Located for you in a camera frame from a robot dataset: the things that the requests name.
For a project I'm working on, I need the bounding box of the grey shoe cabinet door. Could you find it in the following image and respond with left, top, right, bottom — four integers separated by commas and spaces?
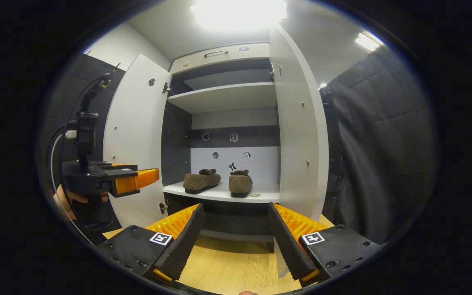
269, 24, 329, 279
103, 53, 172, 229

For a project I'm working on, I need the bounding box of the small ceiling light panel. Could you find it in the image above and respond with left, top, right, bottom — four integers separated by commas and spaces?
355, 32, 384, 52

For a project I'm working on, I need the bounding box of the large ceiling light panel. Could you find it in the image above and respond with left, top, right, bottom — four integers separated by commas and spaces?
191, 0, 288, 29

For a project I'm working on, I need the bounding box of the black backdrop cloth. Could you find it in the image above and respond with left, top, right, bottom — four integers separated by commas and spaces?
39, 45, 435, 245

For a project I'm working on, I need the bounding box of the grey shoe cabinet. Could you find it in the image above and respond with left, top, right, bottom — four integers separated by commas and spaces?
161, 42, 281, 252

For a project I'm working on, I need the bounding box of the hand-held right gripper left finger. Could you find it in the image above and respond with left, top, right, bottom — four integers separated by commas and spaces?
95, 204, 206, 287

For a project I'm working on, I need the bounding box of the brown fuzzy shoe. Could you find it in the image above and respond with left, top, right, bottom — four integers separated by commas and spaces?
183, 168, 222, 195
229, 170, 253, 198

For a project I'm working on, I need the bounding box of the grey cabinet drawer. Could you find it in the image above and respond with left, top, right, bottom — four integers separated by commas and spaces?
170, 43, 270, 74

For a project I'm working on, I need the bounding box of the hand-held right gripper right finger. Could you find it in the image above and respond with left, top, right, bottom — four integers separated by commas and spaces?
267, 202, 380, 287

